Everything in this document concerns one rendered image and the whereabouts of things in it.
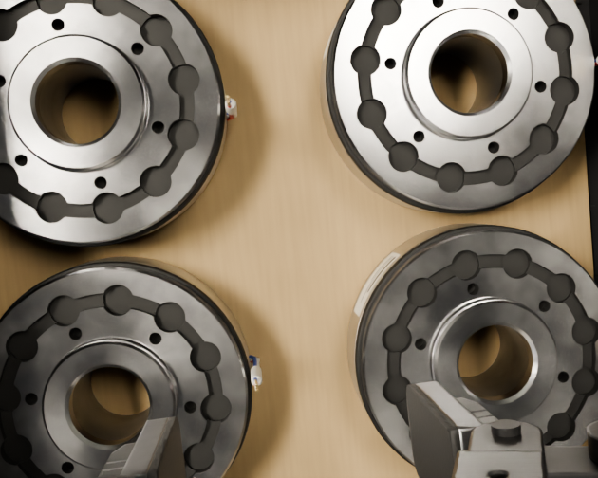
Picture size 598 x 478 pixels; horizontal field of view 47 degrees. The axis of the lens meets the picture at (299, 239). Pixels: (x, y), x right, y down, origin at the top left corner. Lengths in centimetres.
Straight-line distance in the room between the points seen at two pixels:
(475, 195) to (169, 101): 12
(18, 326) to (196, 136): 10
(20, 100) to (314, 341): 15
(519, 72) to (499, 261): 7
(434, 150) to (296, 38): 8
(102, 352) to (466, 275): 14
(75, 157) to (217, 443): 12
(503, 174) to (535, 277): 4
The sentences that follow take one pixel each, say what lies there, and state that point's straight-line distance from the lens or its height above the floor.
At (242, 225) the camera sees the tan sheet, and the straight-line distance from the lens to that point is 29.
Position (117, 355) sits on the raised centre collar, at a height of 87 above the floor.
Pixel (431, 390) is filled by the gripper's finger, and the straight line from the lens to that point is 16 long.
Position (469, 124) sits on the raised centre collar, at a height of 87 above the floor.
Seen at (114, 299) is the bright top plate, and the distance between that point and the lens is 26.
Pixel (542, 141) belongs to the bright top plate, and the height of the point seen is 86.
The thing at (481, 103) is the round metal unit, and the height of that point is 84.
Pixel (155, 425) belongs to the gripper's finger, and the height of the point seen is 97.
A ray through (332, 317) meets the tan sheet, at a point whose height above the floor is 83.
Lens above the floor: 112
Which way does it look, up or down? 85 degrees down
